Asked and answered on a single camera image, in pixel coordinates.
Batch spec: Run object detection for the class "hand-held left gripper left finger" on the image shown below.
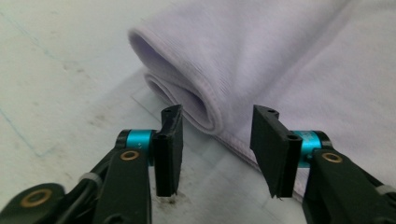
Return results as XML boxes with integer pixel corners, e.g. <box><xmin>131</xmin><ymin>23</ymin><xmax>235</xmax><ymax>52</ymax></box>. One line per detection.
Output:
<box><xmin>152</xmin><ymin>104</ymin><xmax>184</xmax><ymax>198</ymax></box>

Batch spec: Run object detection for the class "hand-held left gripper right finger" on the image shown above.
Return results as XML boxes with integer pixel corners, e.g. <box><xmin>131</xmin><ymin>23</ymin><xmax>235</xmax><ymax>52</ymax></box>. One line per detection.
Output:
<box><xmin>249</xmin><ymin>105</ymin><xmax>304</xmax><ymax>200</ymax></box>

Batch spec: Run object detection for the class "lavender printed towel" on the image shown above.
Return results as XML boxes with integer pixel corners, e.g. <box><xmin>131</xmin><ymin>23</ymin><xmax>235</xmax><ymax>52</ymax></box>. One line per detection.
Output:
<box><xmin>127</xmin><ymin>0</ymin><xmax>396</xmax><ymax>203</ymax></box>

